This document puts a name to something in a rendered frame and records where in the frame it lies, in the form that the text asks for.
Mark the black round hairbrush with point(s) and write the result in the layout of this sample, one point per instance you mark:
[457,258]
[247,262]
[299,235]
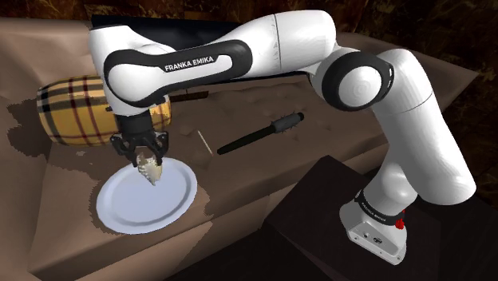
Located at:
[256,134]

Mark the white round plate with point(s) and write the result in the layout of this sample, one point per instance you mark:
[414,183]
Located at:
[140,206]

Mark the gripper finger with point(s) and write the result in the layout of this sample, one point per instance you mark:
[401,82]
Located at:
[127,149]
[160,148]

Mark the yellow plaid cushion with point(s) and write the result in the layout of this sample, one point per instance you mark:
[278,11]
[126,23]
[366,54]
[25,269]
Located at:
[74,113]

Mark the pale spiky shell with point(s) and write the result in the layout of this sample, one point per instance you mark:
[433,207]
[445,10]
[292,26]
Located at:
[151,171]

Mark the thin pale wooden stick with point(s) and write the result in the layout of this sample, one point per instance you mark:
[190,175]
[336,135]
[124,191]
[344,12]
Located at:
[205,143]

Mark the brown sofa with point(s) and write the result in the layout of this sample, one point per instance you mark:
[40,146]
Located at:
[249,171]

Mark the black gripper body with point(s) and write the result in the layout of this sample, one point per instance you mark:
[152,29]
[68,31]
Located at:
[134,126]

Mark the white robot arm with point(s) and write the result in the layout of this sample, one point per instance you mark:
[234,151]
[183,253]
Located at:
[420,148]

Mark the dark robot stand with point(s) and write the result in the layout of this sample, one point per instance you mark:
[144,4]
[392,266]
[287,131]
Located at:
[311,233]

